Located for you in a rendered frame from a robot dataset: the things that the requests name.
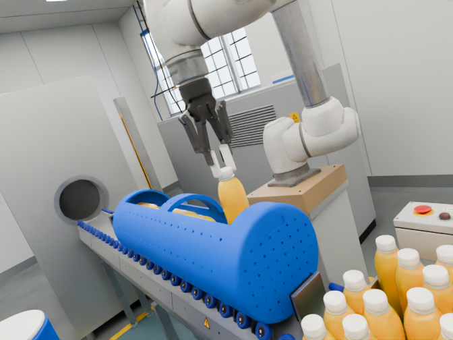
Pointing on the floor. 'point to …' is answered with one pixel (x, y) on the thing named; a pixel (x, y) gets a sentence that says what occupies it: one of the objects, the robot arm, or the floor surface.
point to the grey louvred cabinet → (251, 98)
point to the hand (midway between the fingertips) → (221, 161)
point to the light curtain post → (137, 143)
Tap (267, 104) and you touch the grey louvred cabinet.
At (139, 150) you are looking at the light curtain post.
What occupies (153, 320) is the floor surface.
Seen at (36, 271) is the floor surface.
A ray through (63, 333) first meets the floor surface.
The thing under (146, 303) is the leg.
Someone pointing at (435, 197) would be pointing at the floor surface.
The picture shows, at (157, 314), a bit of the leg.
